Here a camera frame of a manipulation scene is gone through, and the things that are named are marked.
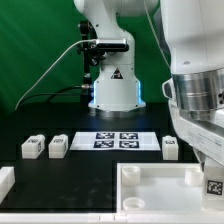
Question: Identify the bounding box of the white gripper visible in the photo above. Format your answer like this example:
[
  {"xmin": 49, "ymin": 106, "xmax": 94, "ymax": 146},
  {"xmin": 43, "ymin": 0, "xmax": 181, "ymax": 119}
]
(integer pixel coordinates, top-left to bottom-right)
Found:
[{"xmin": 168, "ymin": 100, "xmax": 224, "ymax": 167}]

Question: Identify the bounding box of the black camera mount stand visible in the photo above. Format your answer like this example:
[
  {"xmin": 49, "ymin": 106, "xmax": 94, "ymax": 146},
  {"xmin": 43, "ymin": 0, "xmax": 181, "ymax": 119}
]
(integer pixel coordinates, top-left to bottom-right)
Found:
[{"xmin": 77, "ymin": 20, "xmax": 105, "ymax": 90}]

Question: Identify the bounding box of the white square table top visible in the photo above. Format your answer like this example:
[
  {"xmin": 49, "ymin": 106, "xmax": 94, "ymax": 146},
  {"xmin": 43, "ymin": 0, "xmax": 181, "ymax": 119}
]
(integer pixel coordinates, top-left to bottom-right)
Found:
[{"xmin": 116, "ymin": 163, "xmax": 203, "ymax": 213}]

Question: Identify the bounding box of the white sheet with tags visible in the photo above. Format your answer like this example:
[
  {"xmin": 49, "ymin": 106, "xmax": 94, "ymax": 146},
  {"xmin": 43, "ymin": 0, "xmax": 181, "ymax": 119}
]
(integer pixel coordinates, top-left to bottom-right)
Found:
[{"xmin": 70, "ymin": 131, "xmax": 160, "ymax": 151}]

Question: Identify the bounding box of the grey camera cable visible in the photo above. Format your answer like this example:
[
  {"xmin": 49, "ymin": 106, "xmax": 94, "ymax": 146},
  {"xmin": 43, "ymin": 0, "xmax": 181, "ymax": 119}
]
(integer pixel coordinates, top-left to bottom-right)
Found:
[{"xmin": 14, "ymin": 39, "xmax": 98, "ymax": 111}]

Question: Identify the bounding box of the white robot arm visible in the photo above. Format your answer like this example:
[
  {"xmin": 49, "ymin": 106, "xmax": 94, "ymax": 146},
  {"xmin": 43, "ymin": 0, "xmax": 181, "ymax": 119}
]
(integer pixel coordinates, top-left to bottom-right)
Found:
[{"xmin": 73, "ymin": 0, "xmax": 224, "ymax": 166}]

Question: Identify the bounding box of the black base cable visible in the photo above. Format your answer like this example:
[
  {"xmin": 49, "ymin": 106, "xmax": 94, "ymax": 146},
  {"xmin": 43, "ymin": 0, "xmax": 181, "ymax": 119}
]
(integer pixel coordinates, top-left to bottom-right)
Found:
[{"xmin": 19, "ymin": 84, "xmax": 95, "ymax": 105}]

